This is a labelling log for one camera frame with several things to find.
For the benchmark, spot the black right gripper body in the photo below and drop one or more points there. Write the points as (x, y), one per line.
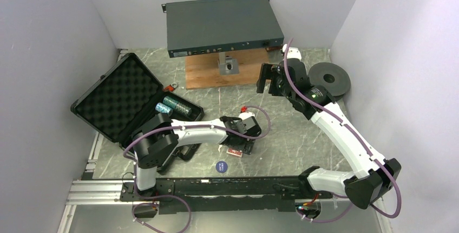
(293, 90)

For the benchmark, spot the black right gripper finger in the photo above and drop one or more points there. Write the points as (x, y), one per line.
(264, 75)
(277, 82)

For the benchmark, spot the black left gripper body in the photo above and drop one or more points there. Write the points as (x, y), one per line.
(245, 138)

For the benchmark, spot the red playing card deck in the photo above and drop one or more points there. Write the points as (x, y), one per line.
(234, 152)

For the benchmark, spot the green blue chip stack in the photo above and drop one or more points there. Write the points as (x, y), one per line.
(170, 102)

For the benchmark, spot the white blue chip stack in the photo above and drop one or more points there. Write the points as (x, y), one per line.
(162, 108)

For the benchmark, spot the black poker set case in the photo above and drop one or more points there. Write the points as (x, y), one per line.
(124, 98)

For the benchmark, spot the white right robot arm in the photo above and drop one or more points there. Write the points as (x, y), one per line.
(372, 174)

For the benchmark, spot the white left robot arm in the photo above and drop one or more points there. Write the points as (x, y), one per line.
(155, 141)

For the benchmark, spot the blue small blind button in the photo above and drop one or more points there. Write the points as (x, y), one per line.
(221, 166)

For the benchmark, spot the grey filament spool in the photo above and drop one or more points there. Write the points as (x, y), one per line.
(331, 76)

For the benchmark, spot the wooden base board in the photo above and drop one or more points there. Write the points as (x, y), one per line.
(202, 71)

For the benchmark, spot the dark grey rack unit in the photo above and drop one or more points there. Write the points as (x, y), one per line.
(213, 26)

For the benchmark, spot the red and silver key tool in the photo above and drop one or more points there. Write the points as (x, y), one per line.
(171, 87)

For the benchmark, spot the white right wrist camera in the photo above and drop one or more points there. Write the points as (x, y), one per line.
(290, 52)

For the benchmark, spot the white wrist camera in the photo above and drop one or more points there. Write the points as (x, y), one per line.
(290, 52)
(245, 113)

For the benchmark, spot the brown handle tool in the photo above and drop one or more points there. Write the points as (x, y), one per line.
(276, 48)

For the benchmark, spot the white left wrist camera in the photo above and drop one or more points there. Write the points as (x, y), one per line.
(245, 113)

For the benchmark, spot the grey metal stand bracket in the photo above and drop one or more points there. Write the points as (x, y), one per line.
(227, 64)

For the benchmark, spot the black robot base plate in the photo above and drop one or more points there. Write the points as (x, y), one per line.
(281, 193)

